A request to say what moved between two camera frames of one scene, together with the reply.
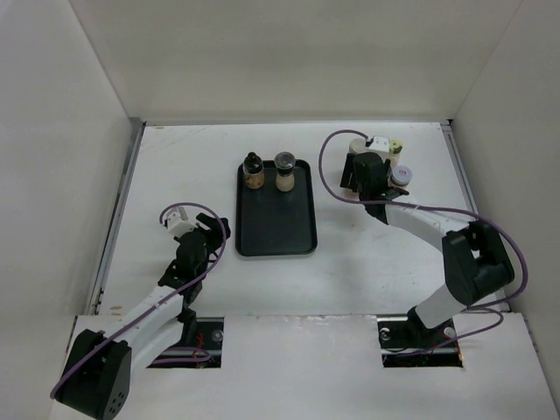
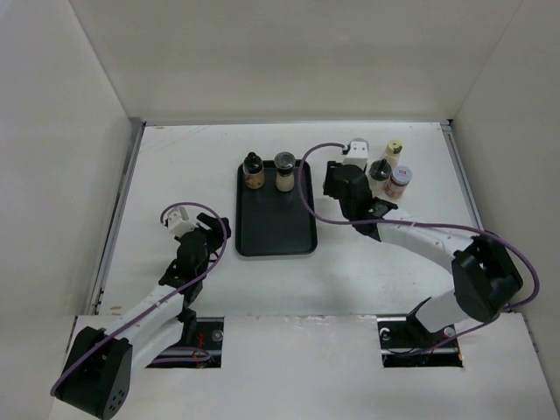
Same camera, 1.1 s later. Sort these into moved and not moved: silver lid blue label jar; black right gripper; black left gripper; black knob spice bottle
Moved: black right gripper
Not moved: silver lid blue label jar; black left gripper; black knob spice bottle
